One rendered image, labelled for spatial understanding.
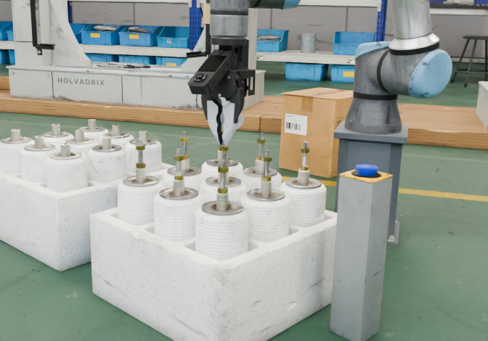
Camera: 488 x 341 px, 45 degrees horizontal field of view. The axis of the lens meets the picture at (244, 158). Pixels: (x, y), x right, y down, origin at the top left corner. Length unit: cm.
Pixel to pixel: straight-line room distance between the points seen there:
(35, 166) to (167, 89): 185
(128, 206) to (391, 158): 71
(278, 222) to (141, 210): 28
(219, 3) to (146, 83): 222
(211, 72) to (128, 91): 230
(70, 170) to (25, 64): 242
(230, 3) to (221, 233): 43
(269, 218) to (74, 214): 51
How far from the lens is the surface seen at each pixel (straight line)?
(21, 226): 155
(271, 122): 304
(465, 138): 298
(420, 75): 142
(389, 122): 157
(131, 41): 633
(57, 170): 142
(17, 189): 152
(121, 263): 120
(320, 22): 945
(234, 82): 114
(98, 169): 149
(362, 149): 155
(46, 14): 377
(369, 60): 154
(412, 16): 143
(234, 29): 114
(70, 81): 357
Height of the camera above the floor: 58
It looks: 14 degrees down
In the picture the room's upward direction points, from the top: 1 degrees clockwise
